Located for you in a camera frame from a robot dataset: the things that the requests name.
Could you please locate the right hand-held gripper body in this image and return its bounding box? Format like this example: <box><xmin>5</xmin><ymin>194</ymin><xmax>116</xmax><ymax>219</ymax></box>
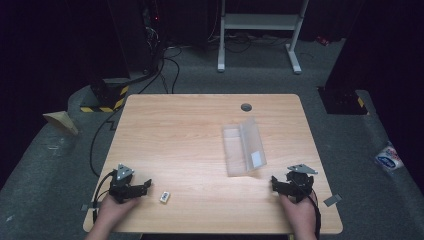
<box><xmin>285</xmin><ymin>163</ymin><xmax>319</xmax><ymax>204</ymax></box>

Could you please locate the person's left hand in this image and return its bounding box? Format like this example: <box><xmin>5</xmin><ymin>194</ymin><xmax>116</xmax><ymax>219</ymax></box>
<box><xmin>96</xmin><ymin>194</ymin><xmax>142</xmax><ymax>232</ymax></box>

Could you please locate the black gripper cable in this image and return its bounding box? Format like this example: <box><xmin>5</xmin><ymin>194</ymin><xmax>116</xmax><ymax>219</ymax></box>
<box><xmin>91</xmin><ymin>170</ymin><xmax>118</xmax><ymax>224</ymax></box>
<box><xmin>307</xmin><ymin>191</ymin><xmax>322</xmax><ymax>240</ymax></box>

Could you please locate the black yellow striped stand base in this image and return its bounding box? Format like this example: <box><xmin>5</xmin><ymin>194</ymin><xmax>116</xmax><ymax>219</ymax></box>
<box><xmin>79</xmin><ymin>79</ymin><xmax>130</xmax><ymax>114</ymax></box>

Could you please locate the clear plastic pencil case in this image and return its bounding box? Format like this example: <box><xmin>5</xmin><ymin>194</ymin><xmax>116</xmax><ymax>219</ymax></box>
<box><xmin>222</xmin><ymin>117</ymin><xmax>268</xmax><ymax>178</ymax></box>

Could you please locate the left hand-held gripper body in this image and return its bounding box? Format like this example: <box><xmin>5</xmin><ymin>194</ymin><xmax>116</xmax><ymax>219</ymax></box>
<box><xmin>108</xmin><ymin>163</ymin><xmax>138</xmax><ymax>204</ymax></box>

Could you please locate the white metal stand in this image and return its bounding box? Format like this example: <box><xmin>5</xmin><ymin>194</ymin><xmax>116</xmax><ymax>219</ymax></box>
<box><xmin>216</xmin><ymin>0</ymin><xmax>311</xmax><ymax>75</ymax></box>

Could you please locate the black box with yellow stripe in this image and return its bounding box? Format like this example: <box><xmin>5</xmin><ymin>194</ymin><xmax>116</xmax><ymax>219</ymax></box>
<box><xmin>317</xmin><ymin>86</ymin><xmax>370</xmax><ymax>116</ymax></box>

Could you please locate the long black floor cable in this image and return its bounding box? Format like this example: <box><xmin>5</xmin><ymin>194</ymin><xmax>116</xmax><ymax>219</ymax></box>
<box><xmin>88</xmin><ymin>49</ymin><xmax>166</xmax><ymax>178</ymax></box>

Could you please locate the person's right hand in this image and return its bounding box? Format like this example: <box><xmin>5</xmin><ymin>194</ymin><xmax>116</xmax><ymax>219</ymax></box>
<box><xmin>278</xmin><ymin>193</ymin><xmax>318</xmax><ymax>235</ymax></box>

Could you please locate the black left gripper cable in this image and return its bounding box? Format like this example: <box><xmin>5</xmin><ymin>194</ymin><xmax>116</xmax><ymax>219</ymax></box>
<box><xmin>91</xmin><ymin>170</ymin><xmax>118</xmax><ymax>224</ymax></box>

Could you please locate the black computer tower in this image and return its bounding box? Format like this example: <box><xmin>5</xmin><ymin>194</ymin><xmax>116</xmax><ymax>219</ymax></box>
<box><xmin>106</xmin><ymin>0</ymin><xmax>166</xmax><ymax>76</ymax></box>

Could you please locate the black looped floor cable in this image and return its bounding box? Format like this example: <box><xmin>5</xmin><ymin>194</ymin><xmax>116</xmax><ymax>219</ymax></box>
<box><xmin>159</xmin><ymin>46</ymin><xmax>184</xmax><ymax>95</ymax></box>

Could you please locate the beige cardboard wedge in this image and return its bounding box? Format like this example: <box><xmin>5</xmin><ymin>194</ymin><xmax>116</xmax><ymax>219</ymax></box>
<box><xmin>42</xmin><ymin>110</ymin><xmax>80</xmax><ymax>136</ymax></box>

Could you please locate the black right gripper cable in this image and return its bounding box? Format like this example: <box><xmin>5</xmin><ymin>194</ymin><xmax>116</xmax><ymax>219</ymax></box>
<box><xmin>307</xmin><ymin>191</ymin><xmax>322</xmax><ymax>240</ymax></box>

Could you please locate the white blue tissue packet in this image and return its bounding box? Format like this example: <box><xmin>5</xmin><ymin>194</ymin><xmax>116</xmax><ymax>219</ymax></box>
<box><xmin>374</xmin><ymin>141</ymin><xmax>405</xmax><ymax>172</ymax></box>

